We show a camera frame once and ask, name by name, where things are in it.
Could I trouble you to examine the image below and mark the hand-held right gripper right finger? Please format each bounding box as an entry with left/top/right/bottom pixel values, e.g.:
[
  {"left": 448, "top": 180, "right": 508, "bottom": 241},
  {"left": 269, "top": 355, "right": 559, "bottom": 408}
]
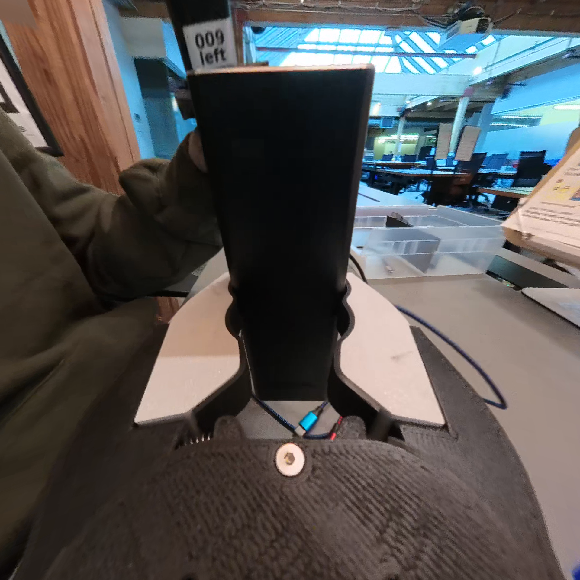
[{"left": 327, "top": 272, "right": 447, "bottom": 429}]

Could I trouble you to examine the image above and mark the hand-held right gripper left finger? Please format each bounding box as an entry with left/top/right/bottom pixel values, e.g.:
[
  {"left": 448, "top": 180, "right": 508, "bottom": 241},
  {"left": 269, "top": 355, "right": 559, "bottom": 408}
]
[{"left": 134, "top": 272, "right": 253, "bottom": 427}]

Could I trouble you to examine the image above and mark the black USB hub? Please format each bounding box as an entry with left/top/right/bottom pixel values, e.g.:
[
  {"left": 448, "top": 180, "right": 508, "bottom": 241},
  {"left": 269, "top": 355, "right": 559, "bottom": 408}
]
[{"left": 187, "top": 63, "right": 376, "bottom": 401}]

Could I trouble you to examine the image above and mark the grey desk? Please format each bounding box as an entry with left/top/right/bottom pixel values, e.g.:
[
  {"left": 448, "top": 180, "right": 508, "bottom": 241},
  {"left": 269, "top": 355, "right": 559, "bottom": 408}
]
[{"left": 159, "top": 245, "right": 580, "bottom": 572}]

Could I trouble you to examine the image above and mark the person's left hand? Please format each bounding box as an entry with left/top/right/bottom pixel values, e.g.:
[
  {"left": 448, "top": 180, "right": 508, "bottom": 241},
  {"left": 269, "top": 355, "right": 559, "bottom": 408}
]
[{"left": 187, "top": 128, "right": 210, "bottom": 174}]

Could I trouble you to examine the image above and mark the clear plastic organizer box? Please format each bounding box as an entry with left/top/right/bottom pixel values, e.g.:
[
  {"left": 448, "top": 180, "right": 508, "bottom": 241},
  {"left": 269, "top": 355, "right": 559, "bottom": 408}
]
[{"left": 351, "top": 205, "right": 506, "bottom": 279}]

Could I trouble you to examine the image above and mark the person's olive hoodie torso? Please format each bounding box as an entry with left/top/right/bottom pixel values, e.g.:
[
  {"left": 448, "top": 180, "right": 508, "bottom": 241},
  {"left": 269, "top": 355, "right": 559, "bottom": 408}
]
[{"left": 0, "top": 109, "right": 191, "bottom": 580}]

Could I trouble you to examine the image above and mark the wooden pillar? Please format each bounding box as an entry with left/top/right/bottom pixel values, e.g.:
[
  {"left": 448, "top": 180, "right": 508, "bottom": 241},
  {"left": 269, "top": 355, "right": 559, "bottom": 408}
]
[{"left": 0, "top": 0, "right": 141, "bottom": 195}]

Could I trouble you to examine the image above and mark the black flat box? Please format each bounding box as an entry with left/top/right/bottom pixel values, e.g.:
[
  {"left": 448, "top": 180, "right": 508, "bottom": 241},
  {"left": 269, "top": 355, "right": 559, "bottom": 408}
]
[{"left": 487, "top": 256, "right": 567, "bottom": 291}]

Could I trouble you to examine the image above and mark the white stand base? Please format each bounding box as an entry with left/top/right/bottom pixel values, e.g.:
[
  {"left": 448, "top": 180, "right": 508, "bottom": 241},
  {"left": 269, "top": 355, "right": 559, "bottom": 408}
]
[{"left": 521, "top": 286, "right": 580, "bottom": 328}]

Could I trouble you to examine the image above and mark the whiteboard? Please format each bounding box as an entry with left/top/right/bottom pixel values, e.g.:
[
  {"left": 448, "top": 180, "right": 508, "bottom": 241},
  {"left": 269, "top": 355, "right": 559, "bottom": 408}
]
[{"left": 455, "top": 126, "right": 481, "bottom": 161}]

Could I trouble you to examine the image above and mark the black framed wall notice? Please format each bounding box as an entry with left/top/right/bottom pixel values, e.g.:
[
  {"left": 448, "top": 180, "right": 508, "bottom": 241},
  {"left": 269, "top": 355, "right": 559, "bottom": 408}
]
[{"left": 0, "top": 36, "right": 64, "bottom": 157}]

